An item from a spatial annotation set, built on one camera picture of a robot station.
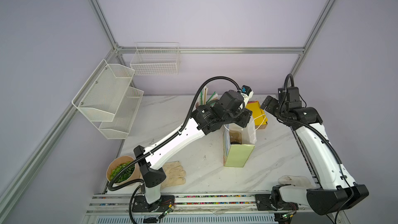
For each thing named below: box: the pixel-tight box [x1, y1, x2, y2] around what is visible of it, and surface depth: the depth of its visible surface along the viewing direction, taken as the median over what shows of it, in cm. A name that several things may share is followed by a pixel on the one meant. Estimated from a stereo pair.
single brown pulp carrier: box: [229, 129, 243, 145], surface depth 95 cm
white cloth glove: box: [277, 175, 314, 189], surface depth 82 cm
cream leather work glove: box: [160, 160, 187, 190], surface depth 84 cm
